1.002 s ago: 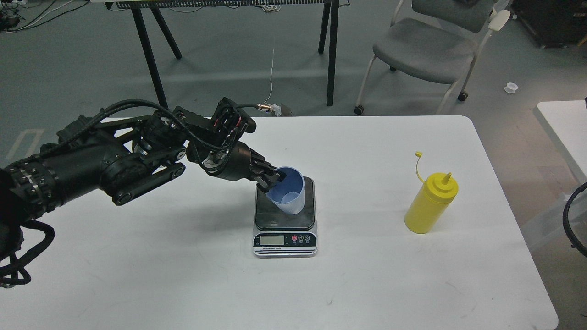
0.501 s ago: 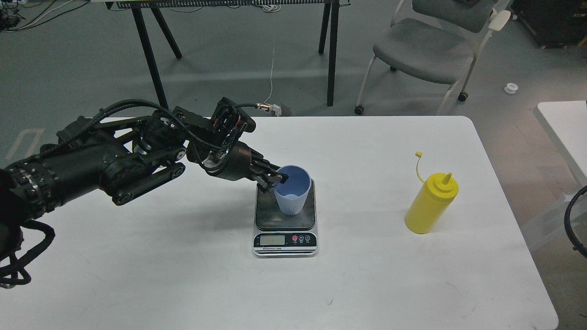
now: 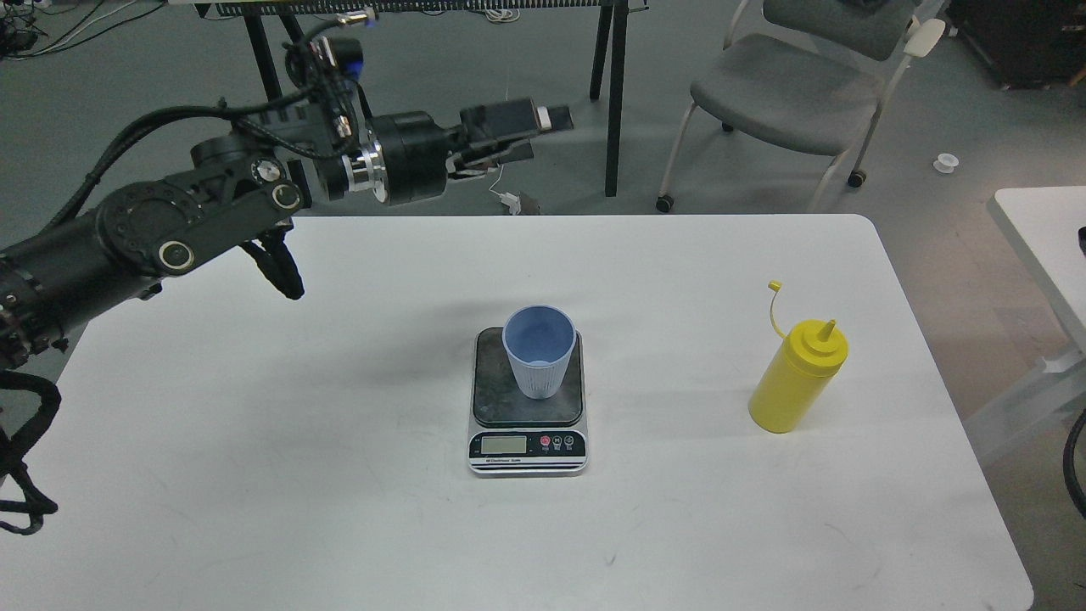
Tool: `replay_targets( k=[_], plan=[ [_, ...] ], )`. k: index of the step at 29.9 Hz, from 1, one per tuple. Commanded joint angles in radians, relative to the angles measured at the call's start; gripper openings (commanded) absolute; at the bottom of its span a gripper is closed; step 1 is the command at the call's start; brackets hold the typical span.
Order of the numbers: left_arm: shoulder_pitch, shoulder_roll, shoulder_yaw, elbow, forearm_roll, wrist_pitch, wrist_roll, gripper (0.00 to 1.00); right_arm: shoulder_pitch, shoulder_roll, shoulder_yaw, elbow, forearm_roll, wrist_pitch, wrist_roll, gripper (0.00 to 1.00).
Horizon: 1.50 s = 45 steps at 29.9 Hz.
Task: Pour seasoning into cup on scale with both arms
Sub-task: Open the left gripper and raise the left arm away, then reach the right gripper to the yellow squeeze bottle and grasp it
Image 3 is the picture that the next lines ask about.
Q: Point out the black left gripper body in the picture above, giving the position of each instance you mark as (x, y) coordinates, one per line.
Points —
(402, 158)

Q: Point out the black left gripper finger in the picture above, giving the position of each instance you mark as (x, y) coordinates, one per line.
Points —
(513, 121)
(476, 163)

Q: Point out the blue ribbed cup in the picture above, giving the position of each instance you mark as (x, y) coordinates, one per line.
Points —
(539, 342)

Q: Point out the yellow squeeze bottle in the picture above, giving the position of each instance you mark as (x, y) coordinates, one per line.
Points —
(810, 354)

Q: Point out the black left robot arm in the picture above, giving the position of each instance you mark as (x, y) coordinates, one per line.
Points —
(239, 194)

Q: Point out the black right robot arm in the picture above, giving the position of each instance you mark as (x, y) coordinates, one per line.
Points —
(1069, 464)

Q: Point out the digital kitchen scale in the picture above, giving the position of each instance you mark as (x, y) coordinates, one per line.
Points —
(511, 435)

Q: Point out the black legged background table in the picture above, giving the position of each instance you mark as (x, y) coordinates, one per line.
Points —
(610, 42)

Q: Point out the grey office chair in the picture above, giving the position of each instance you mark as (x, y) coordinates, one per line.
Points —
(799, 99)

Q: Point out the small white floor spool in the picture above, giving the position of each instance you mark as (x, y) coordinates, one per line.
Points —
(946, 163)

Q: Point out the black box in corner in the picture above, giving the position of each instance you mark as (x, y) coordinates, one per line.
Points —
(1024, 44)

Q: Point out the white side table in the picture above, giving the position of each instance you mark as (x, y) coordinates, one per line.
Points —
(1042, 226)

